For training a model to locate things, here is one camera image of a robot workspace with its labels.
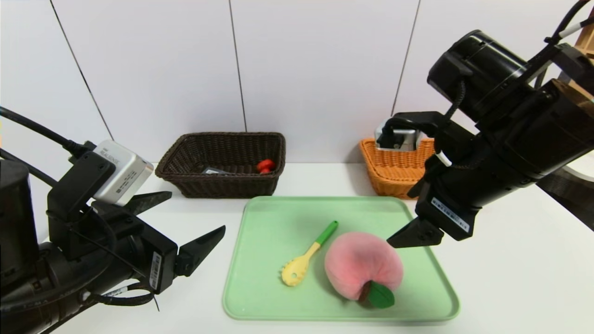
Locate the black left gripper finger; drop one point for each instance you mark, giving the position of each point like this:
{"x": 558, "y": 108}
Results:
{"x": 148, "y": 202}
{"x": 197, "y": 250}

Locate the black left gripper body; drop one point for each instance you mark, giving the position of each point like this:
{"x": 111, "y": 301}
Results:
{"x": 158, "y": 266}

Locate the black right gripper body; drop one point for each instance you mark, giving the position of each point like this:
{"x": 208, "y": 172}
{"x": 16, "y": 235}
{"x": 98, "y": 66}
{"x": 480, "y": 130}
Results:
{"x": 448, "y": 214}

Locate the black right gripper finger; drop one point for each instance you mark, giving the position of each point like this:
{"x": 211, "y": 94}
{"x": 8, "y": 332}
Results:
{"x": 417, "y": 234}
{"x": 417, "y": 188}

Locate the pink plush peach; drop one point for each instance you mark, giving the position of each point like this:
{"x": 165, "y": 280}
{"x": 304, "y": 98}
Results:
{"x": 357, "y": 264}

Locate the grey translucent plastic case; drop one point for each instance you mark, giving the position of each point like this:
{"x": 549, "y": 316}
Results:
{"x": 214, "y": 171}

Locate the red rubber duck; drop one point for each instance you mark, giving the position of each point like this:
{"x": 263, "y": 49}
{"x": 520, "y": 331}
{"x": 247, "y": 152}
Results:
{"x": 265, "y": 165}

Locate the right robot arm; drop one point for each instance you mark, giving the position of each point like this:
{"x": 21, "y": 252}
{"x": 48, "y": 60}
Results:
{"x": 575, "y": 120}

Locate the orange wicker basket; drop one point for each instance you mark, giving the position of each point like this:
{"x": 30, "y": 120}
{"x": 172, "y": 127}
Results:
{"x": 394, "y": 174}

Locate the dark brown wicker basket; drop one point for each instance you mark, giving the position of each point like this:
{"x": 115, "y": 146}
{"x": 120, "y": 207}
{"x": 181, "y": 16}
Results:
{"x": 222, "y": 185}

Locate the light green plastic tray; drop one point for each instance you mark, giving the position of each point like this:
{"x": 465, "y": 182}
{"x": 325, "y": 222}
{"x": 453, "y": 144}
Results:
{"x": 278, "y": 213}

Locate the dark ribbed bin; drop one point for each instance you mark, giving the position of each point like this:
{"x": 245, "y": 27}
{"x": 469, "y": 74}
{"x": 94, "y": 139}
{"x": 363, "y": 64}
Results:
{"x": 575, "y": 199}

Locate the white side table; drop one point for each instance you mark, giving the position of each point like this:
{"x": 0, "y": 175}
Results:
{"x": 587, "y": 171}

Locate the wooden shelf unit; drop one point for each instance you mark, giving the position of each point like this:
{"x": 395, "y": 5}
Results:
{"x": 588, "y": 39}

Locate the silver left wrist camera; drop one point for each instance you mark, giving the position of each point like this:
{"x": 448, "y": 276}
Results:
{"x": 123, "y": 171}

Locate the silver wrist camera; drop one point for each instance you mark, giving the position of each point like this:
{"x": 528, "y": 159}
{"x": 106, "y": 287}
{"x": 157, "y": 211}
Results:
{"x": 399, "y": 137}
{"x": 123, "y": 171}

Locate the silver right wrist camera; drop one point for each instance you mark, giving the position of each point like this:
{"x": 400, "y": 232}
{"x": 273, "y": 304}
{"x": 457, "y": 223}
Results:
{"x": 399, "y": 137}

